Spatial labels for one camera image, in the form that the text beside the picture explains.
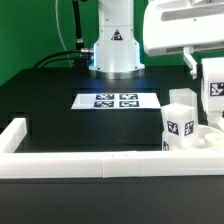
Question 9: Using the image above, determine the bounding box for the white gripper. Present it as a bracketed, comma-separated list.
[143, 0, 224, 79]

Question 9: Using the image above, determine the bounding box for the white round stool seat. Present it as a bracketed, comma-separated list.
[161, 124, 224, 152]

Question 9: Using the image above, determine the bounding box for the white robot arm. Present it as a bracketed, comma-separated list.
[90, 0, 224, 79]

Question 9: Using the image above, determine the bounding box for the white fiducial marker sheet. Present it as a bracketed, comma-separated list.
[71, 93, 160, 110]

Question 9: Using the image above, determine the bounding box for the white U-shaped obstacle fence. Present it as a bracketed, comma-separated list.
[0, 118, 224, 179]

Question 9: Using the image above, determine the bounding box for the black cable upper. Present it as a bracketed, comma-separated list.
[32, 50, 94, 70]

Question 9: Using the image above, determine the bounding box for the black cable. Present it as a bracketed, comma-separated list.
[39, 55, 94, 69]
[32, 50, 94, 70]

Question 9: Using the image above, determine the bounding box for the white thin cable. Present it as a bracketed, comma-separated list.
[55, 0, 73, 68]

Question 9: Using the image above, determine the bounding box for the black cable lower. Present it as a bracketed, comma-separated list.
[39, 55, 94, 69]

